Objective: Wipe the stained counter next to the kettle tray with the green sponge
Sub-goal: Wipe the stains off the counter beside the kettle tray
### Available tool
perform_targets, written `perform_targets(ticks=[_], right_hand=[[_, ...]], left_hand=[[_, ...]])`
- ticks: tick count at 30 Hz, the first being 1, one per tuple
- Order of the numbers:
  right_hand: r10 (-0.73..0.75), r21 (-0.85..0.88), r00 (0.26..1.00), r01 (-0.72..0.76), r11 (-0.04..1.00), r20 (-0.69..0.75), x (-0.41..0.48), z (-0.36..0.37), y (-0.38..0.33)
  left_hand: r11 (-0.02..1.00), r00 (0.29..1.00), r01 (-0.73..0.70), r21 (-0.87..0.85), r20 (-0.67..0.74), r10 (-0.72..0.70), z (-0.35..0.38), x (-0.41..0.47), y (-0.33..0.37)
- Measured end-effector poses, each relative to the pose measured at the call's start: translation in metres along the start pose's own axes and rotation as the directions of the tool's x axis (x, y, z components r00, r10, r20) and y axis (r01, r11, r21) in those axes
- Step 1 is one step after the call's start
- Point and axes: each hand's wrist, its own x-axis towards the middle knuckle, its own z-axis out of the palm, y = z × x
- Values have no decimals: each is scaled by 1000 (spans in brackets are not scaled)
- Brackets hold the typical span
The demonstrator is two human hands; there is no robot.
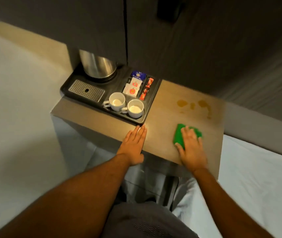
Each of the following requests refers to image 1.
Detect person's right hand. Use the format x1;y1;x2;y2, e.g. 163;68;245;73
175;126;208;173

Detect person's left hand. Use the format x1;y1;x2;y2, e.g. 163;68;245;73
116;124;148;167

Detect green cleaning sponge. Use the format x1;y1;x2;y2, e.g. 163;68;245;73
173;123;203;150

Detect person's left forearm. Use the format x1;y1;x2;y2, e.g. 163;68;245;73
0;153;132;238

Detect person's right forearm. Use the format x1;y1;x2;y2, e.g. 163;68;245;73
193;167;274;238

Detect white ceramic cup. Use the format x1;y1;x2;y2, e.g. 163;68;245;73
103;92;127;112
121;99;145;119

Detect white tea sachet red print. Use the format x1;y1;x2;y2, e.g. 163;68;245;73
122;83;140;98
130;77;143;89

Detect brown liquid spill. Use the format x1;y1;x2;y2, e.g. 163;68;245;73
177;99;212;120

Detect metal table leg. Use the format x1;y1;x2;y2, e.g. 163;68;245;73
155;175;180;212

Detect black plastic tray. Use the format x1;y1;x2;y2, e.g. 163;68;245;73
60;64;162;126

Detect blue sachet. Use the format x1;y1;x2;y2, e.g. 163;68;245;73
131;70;147;81

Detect metal drip grate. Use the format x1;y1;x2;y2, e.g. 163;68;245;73
68;80;106;102

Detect steel electric kettle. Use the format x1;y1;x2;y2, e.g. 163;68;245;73
79;49;118;82

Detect person's gray clothing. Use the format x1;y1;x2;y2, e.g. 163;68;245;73
101;201;199;238

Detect white bed sheet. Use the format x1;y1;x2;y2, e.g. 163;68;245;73
172;134;282;238

